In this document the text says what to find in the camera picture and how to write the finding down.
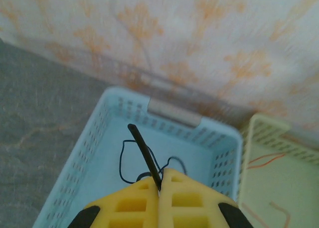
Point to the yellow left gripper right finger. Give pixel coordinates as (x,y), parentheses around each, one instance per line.
(167,208)

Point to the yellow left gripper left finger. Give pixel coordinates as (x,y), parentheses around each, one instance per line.
(152,208)

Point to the blue plastic basket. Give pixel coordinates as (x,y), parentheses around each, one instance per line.
(199,148)

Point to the green plastic basket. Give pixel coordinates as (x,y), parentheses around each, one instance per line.
(286,188)

